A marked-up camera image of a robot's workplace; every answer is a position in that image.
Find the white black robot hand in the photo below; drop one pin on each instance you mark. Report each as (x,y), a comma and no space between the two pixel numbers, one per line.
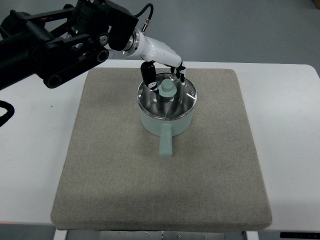
(153,51)

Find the glass lid with green knob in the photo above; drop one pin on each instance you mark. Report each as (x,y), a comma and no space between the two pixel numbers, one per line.
(174,100)

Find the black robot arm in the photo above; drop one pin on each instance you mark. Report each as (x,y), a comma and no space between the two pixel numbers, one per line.
(60,45)

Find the mint green saucepan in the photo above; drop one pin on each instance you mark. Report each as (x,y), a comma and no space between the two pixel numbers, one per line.
(166,125)

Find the grey felt mat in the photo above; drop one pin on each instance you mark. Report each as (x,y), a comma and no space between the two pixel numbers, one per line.
(118,176)

